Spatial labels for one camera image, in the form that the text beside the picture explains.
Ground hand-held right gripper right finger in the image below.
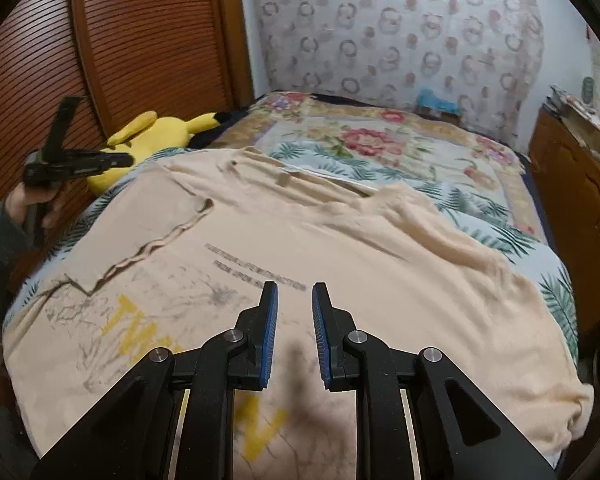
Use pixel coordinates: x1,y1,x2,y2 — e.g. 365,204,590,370
311,282,557,480

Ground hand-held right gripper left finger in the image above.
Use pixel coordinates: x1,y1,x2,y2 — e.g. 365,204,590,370
30,281,280,480

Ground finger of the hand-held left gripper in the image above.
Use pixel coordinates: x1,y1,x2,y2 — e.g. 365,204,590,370
54,151,135,181
46,95,82,162

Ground beige printed t-shirt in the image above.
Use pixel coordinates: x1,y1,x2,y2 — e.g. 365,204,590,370
2,147,596,480

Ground person's left hand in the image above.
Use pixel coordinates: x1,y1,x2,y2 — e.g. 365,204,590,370
6,180,70,233

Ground yellow plush toy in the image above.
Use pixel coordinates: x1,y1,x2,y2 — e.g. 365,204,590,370
87,111,233,196

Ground wooden louvred wardrobe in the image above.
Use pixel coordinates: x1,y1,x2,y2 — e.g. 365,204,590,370
0,0,256,286

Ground floral leaf-print bedspread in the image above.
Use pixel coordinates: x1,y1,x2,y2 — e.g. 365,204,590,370
10,91,581,461

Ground blue box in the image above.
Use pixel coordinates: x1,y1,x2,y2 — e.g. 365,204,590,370
416,87,462,117

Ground wooden cabinet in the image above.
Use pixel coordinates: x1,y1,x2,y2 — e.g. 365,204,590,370
527,107,600,336

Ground upright patterned mattress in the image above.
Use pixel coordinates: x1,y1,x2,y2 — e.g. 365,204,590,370
240,0,546,141

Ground pile of books and papers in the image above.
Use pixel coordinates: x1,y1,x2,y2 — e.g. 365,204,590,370
544,84,600,163

